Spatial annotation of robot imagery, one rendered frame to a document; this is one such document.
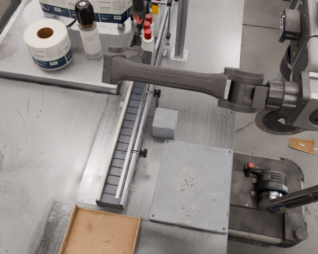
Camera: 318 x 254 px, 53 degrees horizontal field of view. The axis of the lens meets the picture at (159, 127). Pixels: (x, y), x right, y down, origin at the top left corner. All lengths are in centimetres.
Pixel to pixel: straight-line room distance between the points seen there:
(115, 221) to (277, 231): 104
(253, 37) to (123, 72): 243
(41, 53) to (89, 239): 86
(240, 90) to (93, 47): 97
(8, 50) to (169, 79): 118
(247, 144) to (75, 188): 146
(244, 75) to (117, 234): 78
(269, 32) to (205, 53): 158
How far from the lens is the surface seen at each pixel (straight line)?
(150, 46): 153
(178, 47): 170
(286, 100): 81
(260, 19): 340
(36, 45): 162
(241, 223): 197
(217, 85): 82
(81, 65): 167
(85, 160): 142
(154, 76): 84
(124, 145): 137
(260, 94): 81
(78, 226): 132
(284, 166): 218
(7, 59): 182
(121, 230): 129
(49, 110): 160
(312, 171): 253
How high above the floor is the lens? 208
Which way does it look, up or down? 58 degrees down
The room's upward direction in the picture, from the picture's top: 1 degrees clockwise
